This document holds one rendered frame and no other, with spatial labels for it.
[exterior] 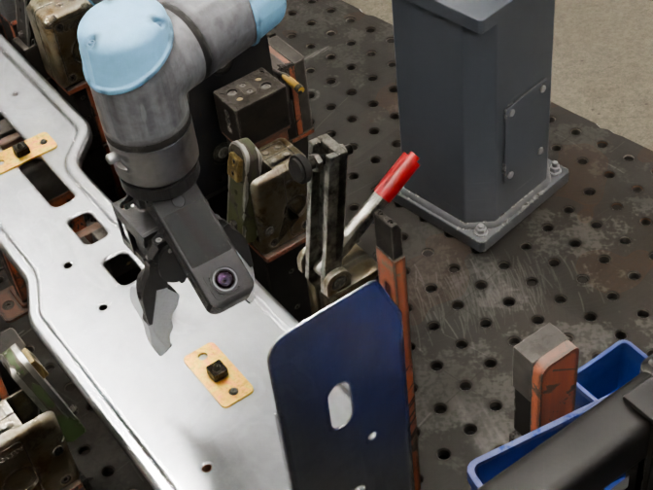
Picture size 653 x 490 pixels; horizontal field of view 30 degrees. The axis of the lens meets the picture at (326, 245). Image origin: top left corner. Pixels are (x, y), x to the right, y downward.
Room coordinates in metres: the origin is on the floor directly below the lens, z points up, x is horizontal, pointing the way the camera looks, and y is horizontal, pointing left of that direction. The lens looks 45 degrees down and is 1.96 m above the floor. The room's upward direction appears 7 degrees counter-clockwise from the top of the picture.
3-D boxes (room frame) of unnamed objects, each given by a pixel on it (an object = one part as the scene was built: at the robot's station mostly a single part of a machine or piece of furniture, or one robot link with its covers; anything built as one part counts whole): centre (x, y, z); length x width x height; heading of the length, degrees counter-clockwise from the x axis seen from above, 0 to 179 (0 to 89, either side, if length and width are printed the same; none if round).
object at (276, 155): (1.06, 0.05, 0.88); 0.11 x 0.09 x 0.37; 121
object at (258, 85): (1.12, 0.06, 0.91); 0.07 x 0.05 x 0.42; 121
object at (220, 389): (0.81, 0.13, 1.01); 0.08 x 0.04 x 0.01; 30
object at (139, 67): (0.83, 0.14, 1.37); 0.09 x 0.08 x 0.11; 134
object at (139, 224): (0.83, 0.14, 1.21); 0.09 x 0.08 x 0.12; 31
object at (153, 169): (0.82, 0.14, 1.29); 0.08 x 0.08 x 0.05
